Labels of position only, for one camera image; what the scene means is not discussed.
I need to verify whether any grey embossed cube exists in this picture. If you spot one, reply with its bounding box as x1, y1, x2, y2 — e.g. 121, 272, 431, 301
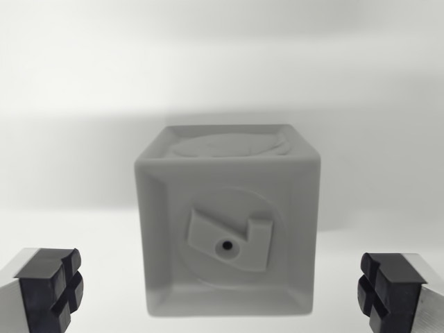
134, 122, 321, 318

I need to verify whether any gripper left finger with silver black pad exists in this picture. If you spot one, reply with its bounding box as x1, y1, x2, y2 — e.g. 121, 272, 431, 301
0, 247, 85, 333

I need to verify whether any gripper right finger with silver black pad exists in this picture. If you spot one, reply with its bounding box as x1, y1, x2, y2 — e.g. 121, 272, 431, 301
357, 252, 444, 333

